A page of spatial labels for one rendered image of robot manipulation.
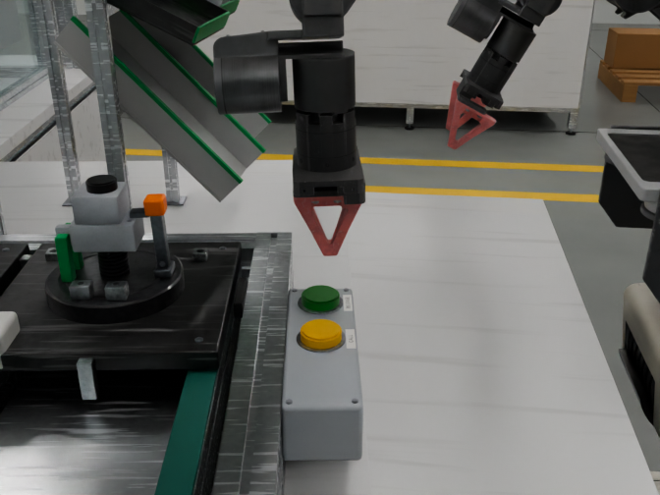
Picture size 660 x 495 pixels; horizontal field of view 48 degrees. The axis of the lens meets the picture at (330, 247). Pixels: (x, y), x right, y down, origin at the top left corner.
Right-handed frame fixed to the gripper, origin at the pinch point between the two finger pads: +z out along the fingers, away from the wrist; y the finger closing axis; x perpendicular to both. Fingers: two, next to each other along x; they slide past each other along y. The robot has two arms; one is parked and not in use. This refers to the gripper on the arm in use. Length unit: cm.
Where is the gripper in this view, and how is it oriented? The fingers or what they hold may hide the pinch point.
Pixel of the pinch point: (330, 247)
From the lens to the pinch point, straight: 75.6
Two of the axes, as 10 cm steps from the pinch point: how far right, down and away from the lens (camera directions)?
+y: 0.3, 4.3, -9.0
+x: 10.0, -0.4, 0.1
